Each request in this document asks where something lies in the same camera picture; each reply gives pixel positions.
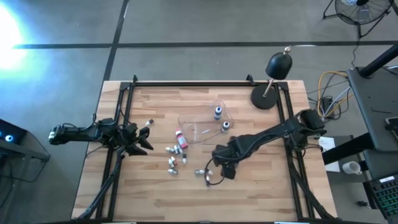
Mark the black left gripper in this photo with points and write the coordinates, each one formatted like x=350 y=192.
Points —
x=129 y=135

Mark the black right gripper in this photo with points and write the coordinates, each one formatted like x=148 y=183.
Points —
x=225 y=154

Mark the small dark-capped food coloring bottle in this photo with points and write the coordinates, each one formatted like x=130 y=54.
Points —
x=149 y=122

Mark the small dark food coloring bottle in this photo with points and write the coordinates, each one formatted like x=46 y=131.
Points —
x=199 y=171
x=210 y=172
x=207 y=180

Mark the large black food coloring bottle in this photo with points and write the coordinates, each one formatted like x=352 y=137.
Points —
x=226 y=125

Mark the large red food coloring bottle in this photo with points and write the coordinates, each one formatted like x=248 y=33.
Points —
x=182 y=140

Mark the large blue food coloring bottle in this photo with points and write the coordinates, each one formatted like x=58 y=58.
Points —
x=218 y=113

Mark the small red-label food coloring bottle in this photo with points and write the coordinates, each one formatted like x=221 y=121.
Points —
x=172 y=171

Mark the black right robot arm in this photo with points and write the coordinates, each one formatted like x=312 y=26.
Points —
x=273 y=130

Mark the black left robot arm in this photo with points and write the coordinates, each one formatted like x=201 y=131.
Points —
x=81 y=133

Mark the small red food coloring bottle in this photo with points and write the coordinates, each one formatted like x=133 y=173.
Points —
x=174 y=161

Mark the small blue food coloring bottle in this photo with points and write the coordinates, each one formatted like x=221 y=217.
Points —
x=184 y=159

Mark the clear plastic bin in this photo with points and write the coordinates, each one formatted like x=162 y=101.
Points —
x=199 y=124

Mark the black desk lamp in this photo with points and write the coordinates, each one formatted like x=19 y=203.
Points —
x=263 y=98

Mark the white paper sheet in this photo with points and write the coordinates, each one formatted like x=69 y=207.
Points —
x=329 y=144

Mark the black power strip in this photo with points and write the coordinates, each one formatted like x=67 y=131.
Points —
x=327 y=104

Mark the black side stand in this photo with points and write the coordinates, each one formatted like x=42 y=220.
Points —
x=28 y=152

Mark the black desk foot bar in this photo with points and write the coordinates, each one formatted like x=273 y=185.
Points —
x=345 y=149

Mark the white mug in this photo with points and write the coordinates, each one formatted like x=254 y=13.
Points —
x=350 y=168

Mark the black box with blue light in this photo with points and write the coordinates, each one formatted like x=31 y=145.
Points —
x=15 y=132

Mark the small black floor object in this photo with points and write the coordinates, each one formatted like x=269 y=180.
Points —
x=363 y=204

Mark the grey desk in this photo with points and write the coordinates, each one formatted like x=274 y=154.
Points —
x=370 y=93

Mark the backlit keyboard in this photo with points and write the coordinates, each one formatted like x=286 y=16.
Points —
x=385 y=196

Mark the black floor fan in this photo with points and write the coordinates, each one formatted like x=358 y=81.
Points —
x=363 y=14

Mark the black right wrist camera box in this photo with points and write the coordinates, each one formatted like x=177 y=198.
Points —
x=229 y=171

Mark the black aluminium table frame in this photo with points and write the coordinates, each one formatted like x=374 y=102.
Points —
x=202 y=84

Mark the black post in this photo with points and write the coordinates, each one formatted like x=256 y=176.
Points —
x=379 y=60

